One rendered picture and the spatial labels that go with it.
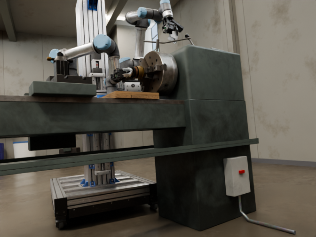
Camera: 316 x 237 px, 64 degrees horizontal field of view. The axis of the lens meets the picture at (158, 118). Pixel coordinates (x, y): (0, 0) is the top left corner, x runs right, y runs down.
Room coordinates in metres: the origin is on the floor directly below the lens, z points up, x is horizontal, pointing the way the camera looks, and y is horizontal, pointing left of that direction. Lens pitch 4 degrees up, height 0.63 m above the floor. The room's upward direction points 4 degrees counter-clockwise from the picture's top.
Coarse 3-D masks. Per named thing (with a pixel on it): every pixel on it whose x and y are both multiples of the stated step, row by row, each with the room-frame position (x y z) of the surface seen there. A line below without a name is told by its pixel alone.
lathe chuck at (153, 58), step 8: (144, 56) 1.82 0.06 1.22; (152, 56) 1.74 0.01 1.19; (160, 56) 1.66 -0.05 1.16; (168, 56) 1.71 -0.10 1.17; (152, 64) 1.74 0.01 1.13; (160, 64) 1.66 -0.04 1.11; (168, 64) 1.67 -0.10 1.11; (160, 72) 1.67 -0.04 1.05; (168, 72) 1.67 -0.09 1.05; (152, 80) 1.75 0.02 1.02; (160, 80) 1.67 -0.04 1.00; (168, 80) 1.69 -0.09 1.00; (152, 88) 1.77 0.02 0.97; (160, 88) 1.70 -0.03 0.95; (168, 88) 1.74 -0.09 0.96
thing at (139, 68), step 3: (135, 66) 1.70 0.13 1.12; (138, 66) 1.69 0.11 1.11; (141, 66) 1.70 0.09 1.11; (132, 69) 1.70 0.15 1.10; (135, 69) 1.66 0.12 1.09; (138, 69) 1.67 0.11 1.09; (141, 69) 1.68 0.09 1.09; (135, 72) 1.66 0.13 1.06; (138, 72) 1.68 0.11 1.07; (141, 72) 1.68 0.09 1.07; (132, 75) 1.71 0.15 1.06; (135, 75) 1.67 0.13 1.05; (138, 75) 1.68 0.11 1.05; (141, 75) 1.69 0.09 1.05; (144, 75) 1.72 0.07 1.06; (135, 78) 1.71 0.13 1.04; (138, 78) 1.71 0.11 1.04; (141, 78) 1.71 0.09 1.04
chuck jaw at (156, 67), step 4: (164, 64) 1.66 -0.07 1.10; (144, 68) 1.68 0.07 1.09; (148, 68) 1.68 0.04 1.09; (152, 68) 1.67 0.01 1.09; (156, 68) 1.64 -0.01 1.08; (160, 68) 1.66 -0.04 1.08; (164, 68) 1.66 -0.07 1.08; (144, 72) 1.68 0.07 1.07; (148, 72) 1.68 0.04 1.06; (152, 72) 1.69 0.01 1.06; (156, 72) 1.69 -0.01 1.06
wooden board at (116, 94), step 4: (112, 92) 1.45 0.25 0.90; (116, 92) 1.42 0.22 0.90; (120, 92) 1.44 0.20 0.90; (124, 92) 1.45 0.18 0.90; (128, 92) 1.46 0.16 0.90; (132, 92) 1.48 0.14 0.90; (136, 92) 1.49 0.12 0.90; (140, 92) 1.51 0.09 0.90; (144, 92) 1.53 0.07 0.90; (148, 92) 1.54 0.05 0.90; (104, 96) 1.55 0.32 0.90; (108, 96) 1.50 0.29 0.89; (112, 96) 1.45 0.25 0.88; (116, 96) 1.42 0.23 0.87; (120, 96) 1.43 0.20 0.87; (124, 96) 1.45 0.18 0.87; (128, 96) 1.46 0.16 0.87; (132, 96) 1.48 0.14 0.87; (136, 96) 1.49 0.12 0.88; (140, 96) 1.51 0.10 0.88; (144, 96) 1.53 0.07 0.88; (148, 96) 1.54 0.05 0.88; (152, 96) 1.56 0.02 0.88; (156, 96) 1.57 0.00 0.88
